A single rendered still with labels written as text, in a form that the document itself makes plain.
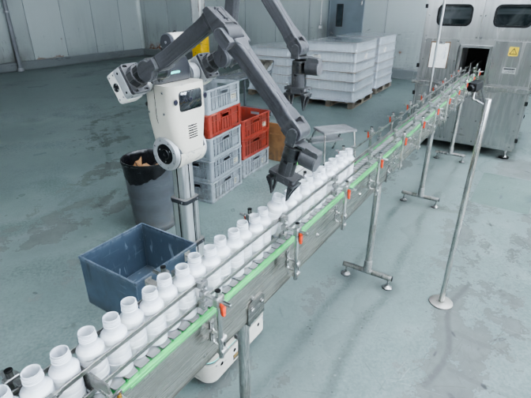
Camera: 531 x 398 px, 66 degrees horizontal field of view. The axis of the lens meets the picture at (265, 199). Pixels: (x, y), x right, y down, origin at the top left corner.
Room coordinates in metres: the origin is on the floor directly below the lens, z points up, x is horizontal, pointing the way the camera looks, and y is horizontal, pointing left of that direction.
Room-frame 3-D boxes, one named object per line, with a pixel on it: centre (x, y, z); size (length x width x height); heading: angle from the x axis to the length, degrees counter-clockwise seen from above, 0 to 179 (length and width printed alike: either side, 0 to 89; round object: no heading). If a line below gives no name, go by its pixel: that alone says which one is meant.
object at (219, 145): (4.02, 0.57, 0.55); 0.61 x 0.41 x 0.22; 155
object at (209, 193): (4.02, 0.57, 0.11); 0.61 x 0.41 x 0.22; 153
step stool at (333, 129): (5.06, -0.82, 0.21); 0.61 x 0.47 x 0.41; 21
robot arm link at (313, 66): (1.77, -0.17, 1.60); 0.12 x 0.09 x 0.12; 58
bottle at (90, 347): (0.68, 0.39, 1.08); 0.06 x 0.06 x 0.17
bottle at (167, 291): (0.88, 0.27, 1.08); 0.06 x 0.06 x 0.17
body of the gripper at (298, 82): (1.79, -0.14, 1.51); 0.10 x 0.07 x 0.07; 57
